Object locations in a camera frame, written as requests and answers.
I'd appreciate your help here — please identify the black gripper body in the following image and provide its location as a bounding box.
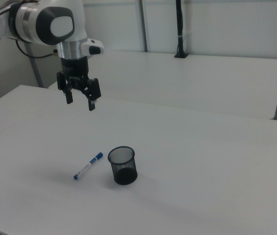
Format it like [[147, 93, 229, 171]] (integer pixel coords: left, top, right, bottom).
[[60, 56, 90, 91]]

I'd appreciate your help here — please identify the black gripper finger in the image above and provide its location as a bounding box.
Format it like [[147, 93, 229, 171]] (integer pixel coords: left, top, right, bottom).
[[56, 70, 74, 105], [81, 77, 102, 112]]

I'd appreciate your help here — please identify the blue and white marker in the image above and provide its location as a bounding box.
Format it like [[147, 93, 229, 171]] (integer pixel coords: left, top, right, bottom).
[[73, 152, 104, 181]]

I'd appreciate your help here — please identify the white side table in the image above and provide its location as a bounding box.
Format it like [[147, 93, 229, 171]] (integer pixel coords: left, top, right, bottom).
[[47, 49, 277, 120]]

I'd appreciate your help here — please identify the black mesh pen cup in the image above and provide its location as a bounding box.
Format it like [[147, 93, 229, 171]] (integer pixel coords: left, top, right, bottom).
[[107, 146, 139, 186]]

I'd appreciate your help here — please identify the grey metal partition post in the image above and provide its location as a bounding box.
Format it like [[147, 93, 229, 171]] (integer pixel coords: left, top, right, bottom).
[[26, 43, 44, 89], [138, 0, 152, 53]]

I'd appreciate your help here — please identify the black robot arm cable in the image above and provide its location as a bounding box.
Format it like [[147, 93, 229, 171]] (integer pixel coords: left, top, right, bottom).
[[15, 40, 59, 60]]

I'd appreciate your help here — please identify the black camera pole with base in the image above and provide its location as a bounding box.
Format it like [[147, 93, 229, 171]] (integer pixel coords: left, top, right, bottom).
[[173, 0, 188, 59]]

